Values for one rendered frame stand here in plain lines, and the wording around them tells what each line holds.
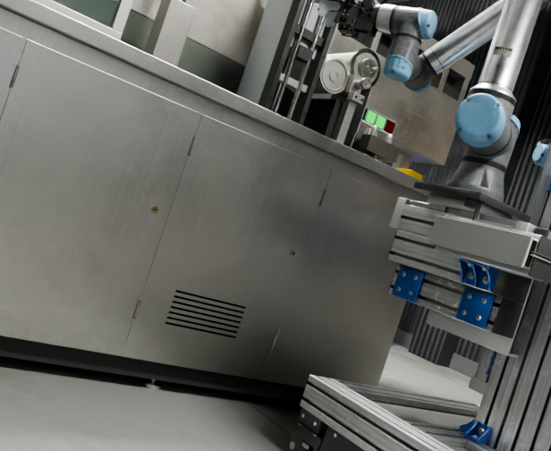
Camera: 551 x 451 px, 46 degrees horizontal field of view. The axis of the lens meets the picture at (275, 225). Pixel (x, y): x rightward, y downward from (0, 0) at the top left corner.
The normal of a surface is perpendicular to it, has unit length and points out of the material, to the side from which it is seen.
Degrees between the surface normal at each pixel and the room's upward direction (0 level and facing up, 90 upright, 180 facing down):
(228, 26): 90
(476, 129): 97
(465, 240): 90
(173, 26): 90
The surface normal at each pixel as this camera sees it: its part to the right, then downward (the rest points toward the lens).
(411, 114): 0.53, 0.17
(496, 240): -0.77, -0.26
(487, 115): -0.50, -0.04
